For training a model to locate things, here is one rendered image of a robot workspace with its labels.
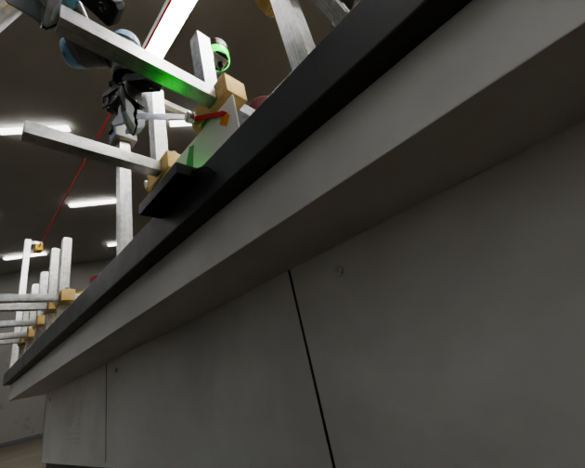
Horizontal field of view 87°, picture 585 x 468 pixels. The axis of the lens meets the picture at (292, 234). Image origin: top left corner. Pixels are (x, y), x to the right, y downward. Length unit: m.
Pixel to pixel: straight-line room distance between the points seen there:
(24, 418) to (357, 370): 13.84
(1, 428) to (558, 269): 14.48
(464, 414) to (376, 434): 0.16
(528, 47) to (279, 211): 0.34
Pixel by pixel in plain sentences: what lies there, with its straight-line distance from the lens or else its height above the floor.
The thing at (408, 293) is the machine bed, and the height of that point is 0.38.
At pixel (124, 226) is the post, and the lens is 1.08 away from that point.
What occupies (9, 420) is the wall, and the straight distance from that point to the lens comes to 14.45.
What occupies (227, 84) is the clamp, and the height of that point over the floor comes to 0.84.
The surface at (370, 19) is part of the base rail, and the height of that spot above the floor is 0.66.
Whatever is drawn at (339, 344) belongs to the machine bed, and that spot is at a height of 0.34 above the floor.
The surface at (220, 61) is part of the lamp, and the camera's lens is 0.91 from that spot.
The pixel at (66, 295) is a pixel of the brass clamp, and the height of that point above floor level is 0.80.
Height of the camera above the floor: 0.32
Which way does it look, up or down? 22 degrees up
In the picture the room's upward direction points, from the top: 14 degrees counter-clockwise
